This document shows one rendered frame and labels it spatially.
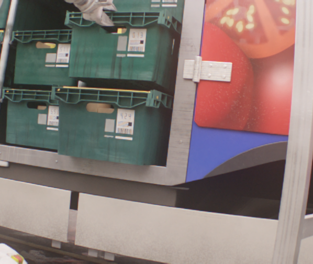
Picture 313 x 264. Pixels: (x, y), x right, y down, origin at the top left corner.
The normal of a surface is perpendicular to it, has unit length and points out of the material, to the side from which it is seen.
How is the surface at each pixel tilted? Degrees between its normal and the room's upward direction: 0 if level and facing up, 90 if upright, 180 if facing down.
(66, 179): 90
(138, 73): 91
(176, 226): 90
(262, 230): 90
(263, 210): 102
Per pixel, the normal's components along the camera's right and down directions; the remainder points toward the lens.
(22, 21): 0.94, 0.09
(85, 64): -0.34, 0.05
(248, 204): -0.43, -0.21
